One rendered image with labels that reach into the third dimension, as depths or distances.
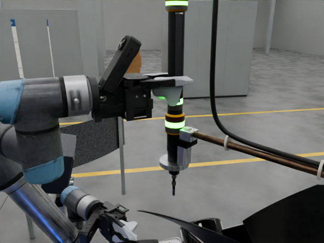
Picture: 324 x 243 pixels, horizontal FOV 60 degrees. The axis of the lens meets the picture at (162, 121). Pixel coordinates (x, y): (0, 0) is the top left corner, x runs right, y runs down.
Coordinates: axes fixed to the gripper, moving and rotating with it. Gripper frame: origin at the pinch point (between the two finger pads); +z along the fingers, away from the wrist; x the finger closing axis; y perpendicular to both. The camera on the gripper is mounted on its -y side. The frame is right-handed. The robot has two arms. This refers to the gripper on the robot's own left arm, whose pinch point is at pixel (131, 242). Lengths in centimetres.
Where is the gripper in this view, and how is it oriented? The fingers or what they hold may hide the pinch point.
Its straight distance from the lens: 87.3
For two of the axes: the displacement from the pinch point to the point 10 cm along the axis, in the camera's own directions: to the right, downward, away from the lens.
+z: 7.7, 2.1, -6.1
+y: 6.4, -1.5, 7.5
